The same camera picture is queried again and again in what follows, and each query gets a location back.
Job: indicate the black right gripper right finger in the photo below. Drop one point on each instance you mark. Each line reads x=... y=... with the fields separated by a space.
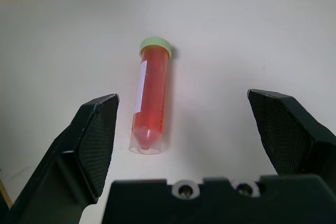
x=286 y=134

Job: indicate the red liquid centrifuge tube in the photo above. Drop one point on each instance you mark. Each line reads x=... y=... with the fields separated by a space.
x=151 y=95

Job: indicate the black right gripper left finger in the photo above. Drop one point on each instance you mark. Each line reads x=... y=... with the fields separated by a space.
x=78 y=153

